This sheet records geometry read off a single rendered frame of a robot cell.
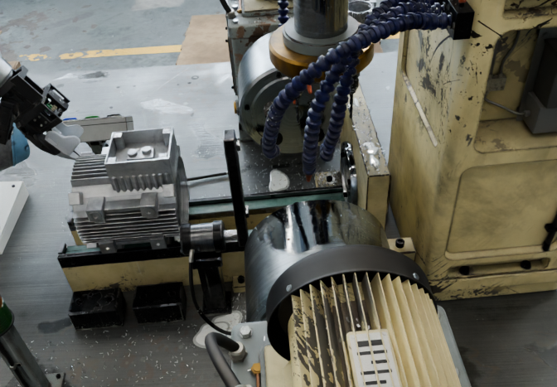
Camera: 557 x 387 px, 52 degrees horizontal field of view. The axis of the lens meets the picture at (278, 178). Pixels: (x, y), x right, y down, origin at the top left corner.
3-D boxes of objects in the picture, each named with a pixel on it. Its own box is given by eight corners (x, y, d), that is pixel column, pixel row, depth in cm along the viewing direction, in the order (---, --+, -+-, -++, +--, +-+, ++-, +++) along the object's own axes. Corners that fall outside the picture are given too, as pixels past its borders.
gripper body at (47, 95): (65, 124, 108) (12, 79, 101) (33, 146, 110) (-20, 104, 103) (73, 102, 113) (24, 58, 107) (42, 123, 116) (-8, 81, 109)
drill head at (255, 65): (327, 80, 166) (327, -3, 149) (348, 160, 138) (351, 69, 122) (241, 88, 165) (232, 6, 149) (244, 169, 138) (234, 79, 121)
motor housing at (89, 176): (191, 195, 131) (177, 128, 119) (187, 258, 117) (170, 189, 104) (104, 201, 131) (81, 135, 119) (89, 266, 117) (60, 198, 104)
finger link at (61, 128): (97, 147, 116) (62, 117, 111) (76, 161, 118) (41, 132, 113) (99, 138, 119) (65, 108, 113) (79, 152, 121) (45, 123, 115)
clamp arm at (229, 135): (252, 234, 110) (238, 128, 94) (252, 246, 108) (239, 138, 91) (234, 236, 110) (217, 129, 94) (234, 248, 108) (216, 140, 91)
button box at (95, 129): (135, 137, 135) (133, 114, 135) (128, 138, 128) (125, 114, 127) (62, 143, 135) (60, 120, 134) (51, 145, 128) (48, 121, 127)
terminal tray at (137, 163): (179, 154, 118) (173, 125, 113) (175, 188, 110) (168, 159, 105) (121, 159, 118) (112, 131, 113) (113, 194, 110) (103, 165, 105)
